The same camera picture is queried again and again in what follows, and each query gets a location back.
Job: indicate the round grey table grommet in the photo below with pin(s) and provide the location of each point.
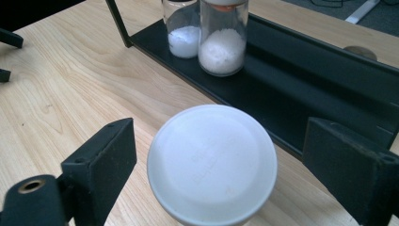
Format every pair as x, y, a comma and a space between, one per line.
360, 53

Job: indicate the black metal two-tier rack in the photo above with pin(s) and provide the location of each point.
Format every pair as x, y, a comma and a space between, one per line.
282, 81

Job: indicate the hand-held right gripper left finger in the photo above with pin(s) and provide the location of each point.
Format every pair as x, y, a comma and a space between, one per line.
100, 163

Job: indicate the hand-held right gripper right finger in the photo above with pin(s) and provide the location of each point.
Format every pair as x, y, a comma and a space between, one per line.
348, 169

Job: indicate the white metal stand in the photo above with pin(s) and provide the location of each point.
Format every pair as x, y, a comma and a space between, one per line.
362, 12

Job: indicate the white-lidded glass jar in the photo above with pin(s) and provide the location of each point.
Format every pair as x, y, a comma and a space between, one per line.
222, 51
211, 166

